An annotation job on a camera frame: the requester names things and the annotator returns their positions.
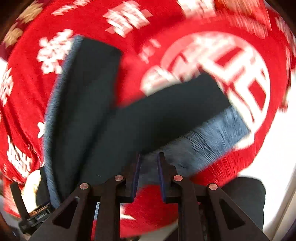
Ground black pants blue patterned stripe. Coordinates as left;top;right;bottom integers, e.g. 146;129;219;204
43;35;250;207

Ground white cloth yellow trim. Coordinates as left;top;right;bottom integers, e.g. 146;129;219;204
21;170;41;213

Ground red blanket white characters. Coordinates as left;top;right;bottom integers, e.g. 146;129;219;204
1;1;295;237

